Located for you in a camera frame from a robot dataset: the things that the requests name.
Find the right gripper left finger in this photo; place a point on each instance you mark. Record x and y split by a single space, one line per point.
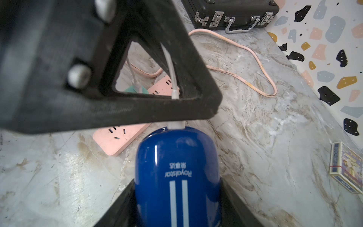
122 212

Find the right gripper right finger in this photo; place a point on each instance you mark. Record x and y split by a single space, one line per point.
234 212

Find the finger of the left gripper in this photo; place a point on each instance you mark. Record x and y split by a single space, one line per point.
60 61

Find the blue shaver with white stripes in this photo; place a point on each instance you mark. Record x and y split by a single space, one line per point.
177 180

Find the pink power strip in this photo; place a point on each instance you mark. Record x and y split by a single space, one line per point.
115 139

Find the teal USB charger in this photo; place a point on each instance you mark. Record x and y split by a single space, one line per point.
131 89

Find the card box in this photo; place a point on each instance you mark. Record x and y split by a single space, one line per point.
346 167

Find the black briefcase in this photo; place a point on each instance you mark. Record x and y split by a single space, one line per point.
233 16

